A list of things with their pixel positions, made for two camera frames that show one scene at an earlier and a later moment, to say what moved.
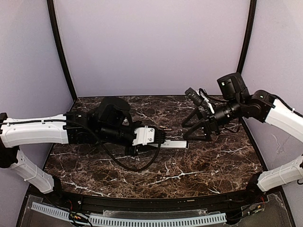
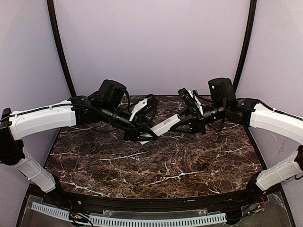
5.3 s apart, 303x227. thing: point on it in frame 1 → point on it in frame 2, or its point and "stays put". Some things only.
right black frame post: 247,36 stays put
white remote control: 168,143 → 160,128
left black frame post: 55,27 stays put
